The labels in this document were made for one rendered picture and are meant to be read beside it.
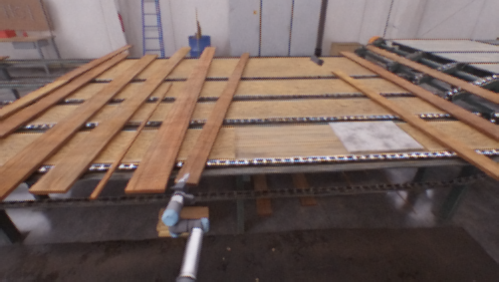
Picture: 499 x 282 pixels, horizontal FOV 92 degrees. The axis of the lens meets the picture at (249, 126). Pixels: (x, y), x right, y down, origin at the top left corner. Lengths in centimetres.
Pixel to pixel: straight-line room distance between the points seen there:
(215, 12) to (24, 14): 493
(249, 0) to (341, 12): 276
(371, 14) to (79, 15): 815
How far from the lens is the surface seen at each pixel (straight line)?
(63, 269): 261
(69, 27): 872
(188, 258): 131
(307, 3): 711
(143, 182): 165
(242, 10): 685
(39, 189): 192
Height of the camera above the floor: 190
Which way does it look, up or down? 29 degrees down
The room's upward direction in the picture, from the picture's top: straight up
